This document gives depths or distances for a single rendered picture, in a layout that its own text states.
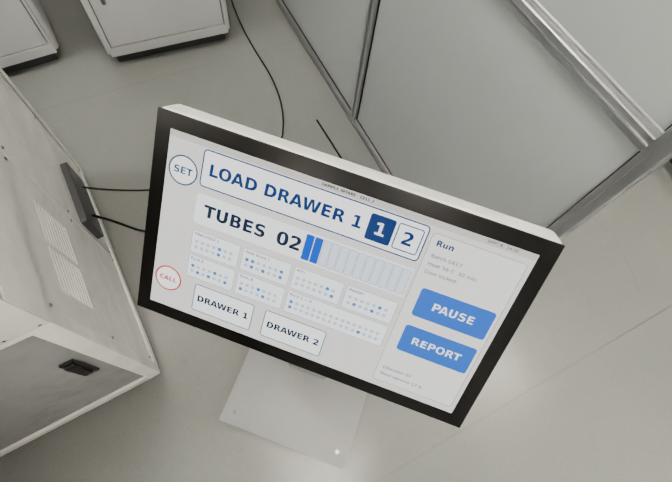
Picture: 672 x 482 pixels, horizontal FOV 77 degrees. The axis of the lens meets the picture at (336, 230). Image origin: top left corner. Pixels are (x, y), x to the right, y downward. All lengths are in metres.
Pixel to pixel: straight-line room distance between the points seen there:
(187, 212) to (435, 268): 0.34
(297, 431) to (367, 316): 1.04
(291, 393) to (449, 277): 1.12
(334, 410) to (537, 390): 0.77
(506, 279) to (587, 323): 1.49
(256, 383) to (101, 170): 1.14
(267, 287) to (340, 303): 0.10
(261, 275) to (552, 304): 1.55
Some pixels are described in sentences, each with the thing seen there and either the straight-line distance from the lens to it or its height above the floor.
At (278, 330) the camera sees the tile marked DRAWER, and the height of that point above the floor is 1.00.
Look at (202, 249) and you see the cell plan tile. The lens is 0.62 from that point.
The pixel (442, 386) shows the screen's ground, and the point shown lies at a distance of 0.65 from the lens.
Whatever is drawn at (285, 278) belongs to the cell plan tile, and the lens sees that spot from 0.59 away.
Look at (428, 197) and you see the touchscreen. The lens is 0.52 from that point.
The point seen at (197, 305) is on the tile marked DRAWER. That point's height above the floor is 0.99.
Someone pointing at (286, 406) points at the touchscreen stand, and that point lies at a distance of 1.59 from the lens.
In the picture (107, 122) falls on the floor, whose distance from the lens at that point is 2.27.
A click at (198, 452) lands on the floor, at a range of 1.66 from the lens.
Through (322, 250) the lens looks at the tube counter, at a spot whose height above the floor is 1.11.
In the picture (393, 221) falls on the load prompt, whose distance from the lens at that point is 0.52.
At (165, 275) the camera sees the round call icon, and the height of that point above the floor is 1.02.
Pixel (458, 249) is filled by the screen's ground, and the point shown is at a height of 1.16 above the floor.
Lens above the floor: 1.62
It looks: 64 degrees down
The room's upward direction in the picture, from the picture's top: 11 degrees clockwise
